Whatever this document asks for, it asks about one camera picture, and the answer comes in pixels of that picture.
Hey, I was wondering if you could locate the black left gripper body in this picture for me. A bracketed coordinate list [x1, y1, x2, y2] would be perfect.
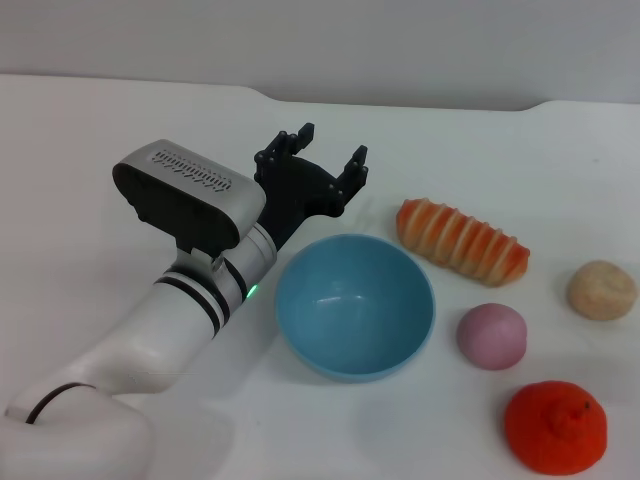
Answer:
[252, 154, 346, 250]

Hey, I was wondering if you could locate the blue bowl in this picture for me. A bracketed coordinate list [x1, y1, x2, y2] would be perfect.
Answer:
[274, 233, 437, 385]

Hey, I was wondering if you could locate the pink peach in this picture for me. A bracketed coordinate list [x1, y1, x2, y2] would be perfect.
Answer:
[455, 302, 529, 371]

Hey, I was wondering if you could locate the orange striped bread roll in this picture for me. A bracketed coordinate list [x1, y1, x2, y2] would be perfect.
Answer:
[396, 197, 531, 289]

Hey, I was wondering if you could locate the beige round bun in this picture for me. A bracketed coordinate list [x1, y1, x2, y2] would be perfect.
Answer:
[566, 259, 638, 322]

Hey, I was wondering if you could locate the orange tangerine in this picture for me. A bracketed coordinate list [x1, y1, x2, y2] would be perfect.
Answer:
[503, 380, 609, 476]

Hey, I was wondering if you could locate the silver black wrist camera box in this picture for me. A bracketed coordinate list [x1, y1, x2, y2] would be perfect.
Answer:
[110, 138, 267, 254]

